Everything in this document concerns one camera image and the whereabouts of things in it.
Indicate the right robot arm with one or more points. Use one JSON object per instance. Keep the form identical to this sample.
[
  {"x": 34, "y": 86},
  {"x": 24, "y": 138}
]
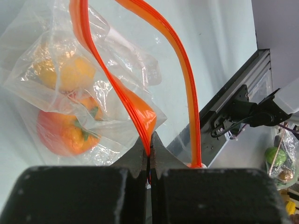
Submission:
[{"x": 274, "y": 109}]

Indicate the orange fake pumpkin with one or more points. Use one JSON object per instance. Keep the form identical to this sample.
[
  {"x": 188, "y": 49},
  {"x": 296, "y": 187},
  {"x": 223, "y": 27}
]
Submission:
[{"x": 63, "y": 135}]

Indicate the clear zip top bag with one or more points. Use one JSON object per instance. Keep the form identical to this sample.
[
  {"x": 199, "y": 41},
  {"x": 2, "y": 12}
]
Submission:
[{"x": 144, "y": 82}]

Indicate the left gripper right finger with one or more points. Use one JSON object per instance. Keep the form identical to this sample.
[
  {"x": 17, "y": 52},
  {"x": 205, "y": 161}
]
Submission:
[{"x": 183, "y": 195}]

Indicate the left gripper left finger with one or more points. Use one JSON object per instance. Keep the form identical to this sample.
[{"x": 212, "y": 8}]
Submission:
[{"x": 113, "y": 194}]

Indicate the yellow fake lemon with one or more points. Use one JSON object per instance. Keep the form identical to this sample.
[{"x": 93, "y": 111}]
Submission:
[{"x": 75, "y": 72}]

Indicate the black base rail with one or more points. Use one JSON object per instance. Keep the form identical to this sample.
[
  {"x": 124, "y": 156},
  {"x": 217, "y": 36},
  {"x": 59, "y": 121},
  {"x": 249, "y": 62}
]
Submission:
[{"x": 250, "y": 74}]

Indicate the bag of spare fake food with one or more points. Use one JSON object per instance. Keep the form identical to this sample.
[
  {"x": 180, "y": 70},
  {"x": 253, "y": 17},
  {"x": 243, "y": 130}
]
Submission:
[{"x": 282, "y": 159}]

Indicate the pink fake peach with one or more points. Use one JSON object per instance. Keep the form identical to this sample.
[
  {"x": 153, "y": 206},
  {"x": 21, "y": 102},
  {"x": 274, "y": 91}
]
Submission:
[{"x": 88, "y": 102}]

